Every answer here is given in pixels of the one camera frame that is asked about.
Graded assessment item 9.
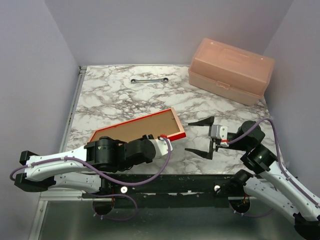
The red wooden picture frame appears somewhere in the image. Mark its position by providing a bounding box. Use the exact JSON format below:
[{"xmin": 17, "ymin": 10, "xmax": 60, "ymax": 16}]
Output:
[{"xmin": 88, "ymin": 106, "xmax": 187, "ymax": 146}]

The brown cardboard backing board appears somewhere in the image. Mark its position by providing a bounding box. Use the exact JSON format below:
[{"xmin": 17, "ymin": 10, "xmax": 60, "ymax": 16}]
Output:
[{"xmin": 94, "ymin": 109, "xmax": 182, "ymax": 145}]

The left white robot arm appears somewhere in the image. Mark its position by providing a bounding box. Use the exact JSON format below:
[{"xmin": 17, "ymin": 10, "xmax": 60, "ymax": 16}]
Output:
[{"xmin": 9, "ymin": 136, "xmax": 173, "ymax": 198}]

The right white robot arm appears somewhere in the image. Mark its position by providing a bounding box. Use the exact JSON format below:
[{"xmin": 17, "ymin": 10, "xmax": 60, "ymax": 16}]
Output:
[{"xmin": 189, "ymin": 116, "xmax": 320, "ymax": 240}]

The pink plastic storage box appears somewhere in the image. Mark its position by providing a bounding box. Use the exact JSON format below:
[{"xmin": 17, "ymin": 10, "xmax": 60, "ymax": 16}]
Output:
[{"xmin": 188, "ymin": 38, "xmax": 275, "ymax": 106}]

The silver ratchet wrench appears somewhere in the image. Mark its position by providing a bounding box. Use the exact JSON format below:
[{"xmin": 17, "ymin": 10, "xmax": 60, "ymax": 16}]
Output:
[{"xmin": 130, "ymin": 77, "xmax": 169, "ymax": 84}]

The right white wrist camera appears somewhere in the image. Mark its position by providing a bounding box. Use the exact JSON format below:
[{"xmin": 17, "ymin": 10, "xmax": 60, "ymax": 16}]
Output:
[{"xmin": 209, "ymin": 124, "xmax": 229, "ymax": 148}]

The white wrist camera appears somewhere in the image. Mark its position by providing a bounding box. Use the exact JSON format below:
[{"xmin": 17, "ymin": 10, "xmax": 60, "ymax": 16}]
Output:
[
  {"xmin": 154, "ymin": 136, "xmax": 174, "ymax": 159},
  {"xmin": 209, "ymin": 124, "xmax": 229, "ymax": 148}
]

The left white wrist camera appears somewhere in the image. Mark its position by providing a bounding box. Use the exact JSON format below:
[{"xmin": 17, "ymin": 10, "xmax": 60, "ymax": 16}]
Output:
[{"xmin": 154, "ymin": 136, "xmax": 174, "ymax": 159}]

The aluminium frame rail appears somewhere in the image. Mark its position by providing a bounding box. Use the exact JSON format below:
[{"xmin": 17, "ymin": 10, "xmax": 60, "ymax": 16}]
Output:
[{"xmin": 27, "ymin": 66, "xmax": 87, "ymax": 240}]

